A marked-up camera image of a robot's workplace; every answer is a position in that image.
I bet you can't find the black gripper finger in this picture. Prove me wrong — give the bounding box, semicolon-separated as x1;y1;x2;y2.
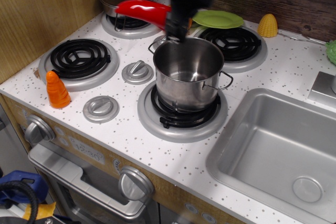
165;22;180;41
178;18;189;42

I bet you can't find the red toy chili pepper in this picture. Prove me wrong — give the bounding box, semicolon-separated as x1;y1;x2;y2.
115;0;171;30

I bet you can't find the orange toy carrot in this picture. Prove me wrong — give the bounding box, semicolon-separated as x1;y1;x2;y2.
46;71;71;109

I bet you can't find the large steel pot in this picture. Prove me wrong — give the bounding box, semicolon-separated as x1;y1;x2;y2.
148;37;224;113

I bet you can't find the orange toy pumpkin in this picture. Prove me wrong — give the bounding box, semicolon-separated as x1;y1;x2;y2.
187;18;193;29

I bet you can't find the hidden grey stove knob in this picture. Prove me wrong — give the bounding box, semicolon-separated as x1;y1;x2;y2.
152;35;166;50

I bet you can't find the green plastic plate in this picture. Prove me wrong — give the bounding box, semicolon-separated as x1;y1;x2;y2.
192;10;244;29

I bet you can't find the back left black burner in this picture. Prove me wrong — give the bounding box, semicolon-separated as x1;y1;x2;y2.
101;13;161;39

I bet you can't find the black burner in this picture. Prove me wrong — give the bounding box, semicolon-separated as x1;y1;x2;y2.
194;26;268;73
38;38;119;92
101;13;161;39
137;81;228;143

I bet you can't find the upper grey stove knob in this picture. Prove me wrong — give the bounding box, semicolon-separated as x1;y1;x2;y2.
122;60;154;85

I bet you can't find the back right black burner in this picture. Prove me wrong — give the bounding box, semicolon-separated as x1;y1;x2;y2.
194;26;268;73

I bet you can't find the yellow toy corn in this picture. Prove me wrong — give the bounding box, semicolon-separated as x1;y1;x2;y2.
257;14;278;38

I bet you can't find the front left black burner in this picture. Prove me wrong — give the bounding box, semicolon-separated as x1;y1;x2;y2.
38;38;119;92

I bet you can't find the front right black burner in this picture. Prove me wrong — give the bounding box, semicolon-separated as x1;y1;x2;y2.
137;81;228;143

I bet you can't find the lower grey stove knob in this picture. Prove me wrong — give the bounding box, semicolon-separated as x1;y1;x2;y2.
83;95;119;123

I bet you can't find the green toy vegetable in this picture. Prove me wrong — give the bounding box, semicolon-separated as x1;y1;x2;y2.
325;40;336;65

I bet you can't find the grey toy sink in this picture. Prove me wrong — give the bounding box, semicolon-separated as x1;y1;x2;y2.
206;89;335;223

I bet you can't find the grey faucet base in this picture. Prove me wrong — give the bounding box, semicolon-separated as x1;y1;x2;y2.
308;71;335;108

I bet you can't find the right oven knob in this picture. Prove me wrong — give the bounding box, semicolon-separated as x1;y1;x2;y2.
118;166;154;203

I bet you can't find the oven knob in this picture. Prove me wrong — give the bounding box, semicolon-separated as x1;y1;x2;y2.
25;115;56;144
118;166;154;203

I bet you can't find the left oven knob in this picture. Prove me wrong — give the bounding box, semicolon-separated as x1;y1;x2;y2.
25;115;56;144

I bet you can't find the blue clamp tool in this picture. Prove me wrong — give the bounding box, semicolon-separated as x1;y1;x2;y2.
1;170;49;204

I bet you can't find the yellow cloth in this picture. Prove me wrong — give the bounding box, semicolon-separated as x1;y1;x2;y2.
22;202;56;220

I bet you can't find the grey oven door handle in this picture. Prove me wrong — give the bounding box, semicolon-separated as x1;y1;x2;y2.
28;144;151;223

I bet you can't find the black cable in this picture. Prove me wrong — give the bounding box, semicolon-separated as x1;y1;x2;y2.
0;180;40;224

